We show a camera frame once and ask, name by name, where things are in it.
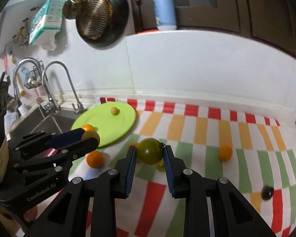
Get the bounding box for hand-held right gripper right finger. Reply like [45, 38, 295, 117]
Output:
[163, 144, 278, 237]

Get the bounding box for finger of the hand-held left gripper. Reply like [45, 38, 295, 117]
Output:
[13, 136, 101, 178]
[7, 128, 84, 154]

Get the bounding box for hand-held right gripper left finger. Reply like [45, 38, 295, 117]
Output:
[22, 146, 139, 237]

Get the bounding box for large green tomato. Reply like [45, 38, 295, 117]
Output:
[136, 137, 165, 165]

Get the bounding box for green plate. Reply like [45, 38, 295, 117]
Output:
[71, 102, 137, 149]

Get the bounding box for dark purple tomato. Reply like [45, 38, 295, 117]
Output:
[261, 185, 275, 201]

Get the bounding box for person's left hand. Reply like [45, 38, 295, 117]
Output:
[0, 202, 39, 231]

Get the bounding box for stainless steel sink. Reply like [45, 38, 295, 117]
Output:
[5, 104, 77, 142]

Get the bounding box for thin gooseneck faucet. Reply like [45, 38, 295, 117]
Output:
[42, 61, 87, 115]

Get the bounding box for striped tablecloth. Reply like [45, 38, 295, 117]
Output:
[71, 97, 296, 237]

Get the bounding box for pull-down kitchen faucet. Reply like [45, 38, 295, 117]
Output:
[13, 57, 61, 113]

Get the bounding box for metal mesh strainer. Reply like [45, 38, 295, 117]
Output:
[76, 0, 114, 40]

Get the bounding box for green white tissue pack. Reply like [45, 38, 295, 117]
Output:
[28, 0, 66, 51]

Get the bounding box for brass ladle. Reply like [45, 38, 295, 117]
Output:
[62, 0, 86, 20]

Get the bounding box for black pan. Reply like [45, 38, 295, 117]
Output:
[75, 0, 129, 48]

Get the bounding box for white blue pump bottle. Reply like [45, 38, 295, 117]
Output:
[152, 0, 177, 31]

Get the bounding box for dark wooden cabinet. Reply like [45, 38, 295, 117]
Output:
[128, 0, 296, 65]

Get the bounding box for black wire basket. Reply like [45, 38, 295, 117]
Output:
[24, 60, 44, 89]

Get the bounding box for wall hook rack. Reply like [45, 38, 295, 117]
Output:
[12, 18, 30, 49]

